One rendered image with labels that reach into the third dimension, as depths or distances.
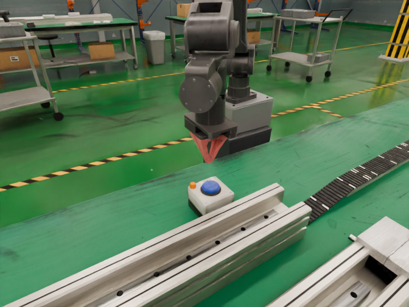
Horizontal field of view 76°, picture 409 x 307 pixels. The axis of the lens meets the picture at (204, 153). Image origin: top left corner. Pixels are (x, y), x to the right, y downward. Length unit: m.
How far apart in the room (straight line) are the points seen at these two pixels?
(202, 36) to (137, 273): 0.40
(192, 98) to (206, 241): 0.27
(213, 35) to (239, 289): 0.43
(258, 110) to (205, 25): 0.60
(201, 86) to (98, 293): 0.35
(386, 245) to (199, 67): 0.41
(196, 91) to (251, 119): 0.61
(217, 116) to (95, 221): 0.37
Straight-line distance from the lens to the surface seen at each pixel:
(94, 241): 0.63
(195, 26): 0.45
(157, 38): 5.37
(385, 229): 0.57
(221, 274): 0.49
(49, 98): 3.26
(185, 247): 0.51
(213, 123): 0.49
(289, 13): 4.86
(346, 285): 0.53
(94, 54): 5.16
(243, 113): 0.96
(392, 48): 7.00
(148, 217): 0.64
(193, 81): 0.39
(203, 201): 0.58
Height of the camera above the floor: 1.23
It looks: 32 degrees down
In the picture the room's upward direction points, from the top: straight up
